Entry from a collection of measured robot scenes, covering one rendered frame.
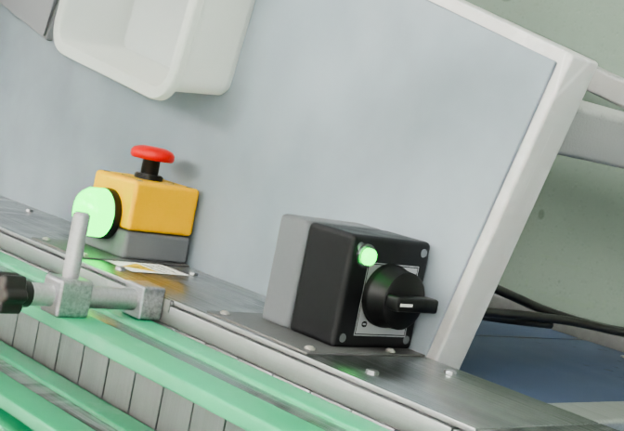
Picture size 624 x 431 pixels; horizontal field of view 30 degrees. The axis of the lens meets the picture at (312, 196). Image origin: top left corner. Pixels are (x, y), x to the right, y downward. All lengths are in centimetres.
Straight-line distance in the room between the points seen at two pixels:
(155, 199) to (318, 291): 26
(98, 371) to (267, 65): 30
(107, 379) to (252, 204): 20
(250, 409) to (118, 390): 26
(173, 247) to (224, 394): 37
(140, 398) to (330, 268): 19
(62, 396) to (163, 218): 20
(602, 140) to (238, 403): 40
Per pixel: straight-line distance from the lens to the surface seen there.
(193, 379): 72
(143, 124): 115
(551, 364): 106
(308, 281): 82
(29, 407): 88
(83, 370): 96
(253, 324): 82
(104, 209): 102
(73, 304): 83
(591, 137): 93
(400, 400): 70
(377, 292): 80
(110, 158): 120
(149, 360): 74
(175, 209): 104
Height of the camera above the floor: 139
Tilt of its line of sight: 42 degrees down
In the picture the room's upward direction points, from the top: 82 degrees counter-clockwise
